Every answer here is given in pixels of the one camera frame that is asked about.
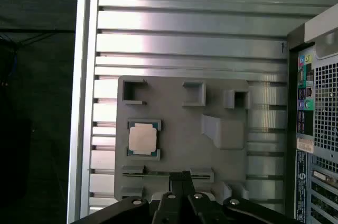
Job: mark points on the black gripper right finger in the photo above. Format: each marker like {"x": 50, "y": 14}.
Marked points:
{"x": 200, "y": 208}

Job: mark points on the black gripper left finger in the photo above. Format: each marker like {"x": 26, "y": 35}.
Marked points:
{"x": 169, "y": 208}

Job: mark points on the silver square CPU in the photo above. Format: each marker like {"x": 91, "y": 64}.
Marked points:
{"x": 142, "y": 138}

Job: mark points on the green RAM stick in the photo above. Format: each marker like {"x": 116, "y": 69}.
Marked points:
{"x": 153, "y": 174}

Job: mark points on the grey plastic parts rack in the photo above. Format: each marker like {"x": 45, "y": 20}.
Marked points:
{"x": 179, "y": 139}

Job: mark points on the black open PC case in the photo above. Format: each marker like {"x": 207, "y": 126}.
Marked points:
{"x": 324, "y": 102}

